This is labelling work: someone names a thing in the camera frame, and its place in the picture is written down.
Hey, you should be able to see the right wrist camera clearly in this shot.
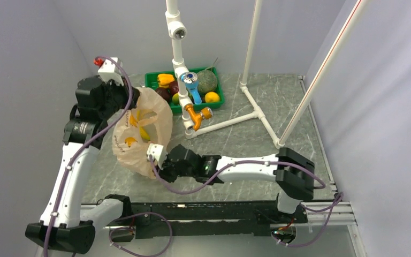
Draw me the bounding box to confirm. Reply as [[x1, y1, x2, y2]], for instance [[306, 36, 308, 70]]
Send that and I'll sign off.
[[146, 143, 167, 169]]

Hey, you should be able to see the green fake melon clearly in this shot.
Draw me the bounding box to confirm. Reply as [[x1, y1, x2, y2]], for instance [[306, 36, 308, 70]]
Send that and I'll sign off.
[[197, 70, 218, 95]]

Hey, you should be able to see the blue tap handle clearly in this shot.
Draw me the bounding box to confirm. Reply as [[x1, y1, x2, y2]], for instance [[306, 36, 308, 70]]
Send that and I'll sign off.
[[180, 72, 202, 104]]

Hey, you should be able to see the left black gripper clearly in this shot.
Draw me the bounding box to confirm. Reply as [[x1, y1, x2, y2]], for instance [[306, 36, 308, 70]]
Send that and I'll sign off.
[[99, 76, 142, 120]]

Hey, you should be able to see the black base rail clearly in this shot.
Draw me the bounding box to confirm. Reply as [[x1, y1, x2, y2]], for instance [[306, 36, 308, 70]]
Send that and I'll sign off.
[[110, 200, 309, 239]]

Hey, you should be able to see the yellow fake bell pepper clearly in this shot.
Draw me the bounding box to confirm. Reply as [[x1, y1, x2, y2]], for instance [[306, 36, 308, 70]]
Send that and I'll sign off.
[[157, 73, 176, 88]]

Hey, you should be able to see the white PVC pipe frame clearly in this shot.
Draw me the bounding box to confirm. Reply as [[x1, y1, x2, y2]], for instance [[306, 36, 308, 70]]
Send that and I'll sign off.
[[165, 1, 281, 149]]

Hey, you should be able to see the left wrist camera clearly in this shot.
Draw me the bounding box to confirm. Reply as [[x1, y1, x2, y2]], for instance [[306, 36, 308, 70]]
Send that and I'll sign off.
[[94, 57, 124, 86]]

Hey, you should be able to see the dark red fruit in tray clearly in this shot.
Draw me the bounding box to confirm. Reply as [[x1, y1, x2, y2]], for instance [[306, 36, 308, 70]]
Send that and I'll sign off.
[[169, 81, 179, 96]]

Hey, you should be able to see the dark red fake apple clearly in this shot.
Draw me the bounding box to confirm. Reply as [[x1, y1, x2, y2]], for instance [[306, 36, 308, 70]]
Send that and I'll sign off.
[[155, 87, 172, 103]]

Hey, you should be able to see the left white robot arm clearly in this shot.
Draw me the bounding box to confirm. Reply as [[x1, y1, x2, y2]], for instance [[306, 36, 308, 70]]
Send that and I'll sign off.
[[25, 75, 140, 256]]

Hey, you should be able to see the green fake fruit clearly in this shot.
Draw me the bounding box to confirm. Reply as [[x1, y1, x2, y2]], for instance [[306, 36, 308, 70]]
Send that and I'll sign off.
[[171, 93, 180, 105]]

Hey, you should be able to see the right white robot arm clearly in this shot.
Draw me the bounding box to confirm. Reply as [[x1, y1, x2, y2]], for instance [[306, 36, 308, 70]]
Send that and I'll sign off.
[[146, 143, 319, 222]]

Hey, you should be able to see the green plastic tray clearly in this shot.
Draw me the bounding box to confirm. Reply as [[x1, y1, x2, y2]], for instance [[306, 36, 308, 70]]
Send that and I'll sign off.
[[144, 67, 226, 114]]

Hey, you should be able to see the white pole with red stripe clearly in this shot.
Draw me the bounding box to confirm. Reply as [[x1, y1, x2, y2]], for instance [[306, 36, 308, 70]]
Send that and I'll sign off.
[[278, 0, 370, 147]]

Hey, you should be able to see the yellow fake lemon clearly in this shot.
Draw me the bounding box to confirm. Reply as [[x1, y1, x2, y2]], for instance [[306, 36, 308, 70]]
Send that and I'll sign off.
[[204, 92, 220, 103]]

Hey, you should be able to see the translucent orange plastic bag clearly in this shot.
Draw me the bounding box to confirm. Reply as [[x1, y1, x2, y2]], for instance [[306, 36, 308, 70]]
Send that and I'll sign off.
[[111, 87, 173, 179]]

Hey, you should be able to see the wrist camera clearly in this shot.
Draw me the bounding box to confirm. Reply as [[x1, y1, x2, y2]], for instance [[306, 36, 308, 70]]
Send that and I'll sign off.
[[146, 143, 167, 169], [94, 57, 124, 86]]

